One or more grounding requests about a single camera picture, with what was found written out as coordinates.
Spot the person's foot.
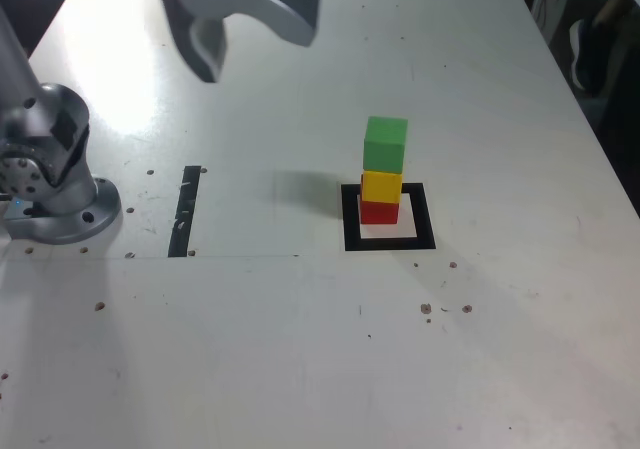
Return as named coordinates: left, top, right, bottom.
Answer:
left=569, top=17, right=609, bottom=95

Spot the yellow cube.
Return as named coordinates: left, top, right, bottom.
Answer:
left=359, top=168, right=404, bottom=204

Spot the black tape strip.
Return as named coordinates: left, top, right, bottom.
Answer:
left=167, top=165, right=202, bottom=258

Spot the black tape square outline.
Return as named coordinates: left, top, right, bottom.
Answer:
left=340, top=182, right=437, bottom=252

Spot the green cube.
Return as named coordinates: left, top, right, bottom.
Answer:
left=362, top=116, right=409, bottom=174

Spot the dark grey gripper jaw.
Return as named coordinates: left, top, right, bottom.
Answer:
left=160, top=0, right=229, bottom=85

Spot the red cube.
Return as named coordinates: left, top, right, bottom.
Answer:
left=358, top=198, right=401, bottom=225

